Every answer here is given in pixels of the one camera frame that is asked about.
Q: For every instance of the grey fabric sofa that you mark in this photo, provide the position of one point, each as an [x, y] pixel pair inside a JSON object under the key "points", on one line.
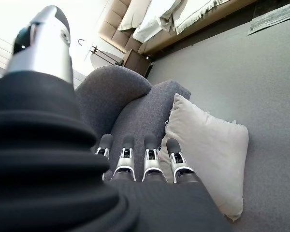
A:
{"points": [[135, 108]]}

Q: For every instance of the beige upholstered bed frame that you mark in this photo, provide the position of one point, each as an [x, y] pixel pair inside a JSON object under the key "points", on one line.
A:
{"points": [[116, 33]]}

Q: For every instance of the white fringed throw blanket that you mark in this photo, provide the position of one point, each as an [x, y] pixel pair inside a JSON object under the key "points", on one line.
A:
{"points": [[193, 12]]}

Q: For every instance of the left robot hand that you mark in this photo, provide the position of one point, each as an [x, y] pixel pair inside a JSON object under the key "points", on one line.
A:
{"points": [[46, 169]]}

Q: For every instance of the light beige square cushion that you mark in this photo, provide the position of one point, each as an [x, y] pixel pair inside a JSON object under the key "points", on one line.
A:
{"points": [[207, 149]]}

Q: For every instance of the white bed sheet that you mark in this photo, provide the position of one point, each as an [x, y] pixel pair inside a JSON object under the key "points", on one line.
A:
{"points": [[149, 21]]}

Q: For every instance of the white pillow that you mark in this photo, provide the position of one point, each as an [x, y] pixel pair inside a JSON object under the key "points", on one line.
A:
{"points": [[133, 14]]}

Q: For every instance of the grey patterned rug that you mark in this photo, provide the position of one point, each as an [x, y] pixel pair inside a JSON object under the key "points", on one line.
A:
{"points": [[273, 20]]}

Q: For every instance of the brown wooden nightstand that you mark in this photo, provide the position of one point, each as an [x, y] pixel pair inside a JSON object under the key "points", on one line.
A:
{"points": [[136, 61]]}

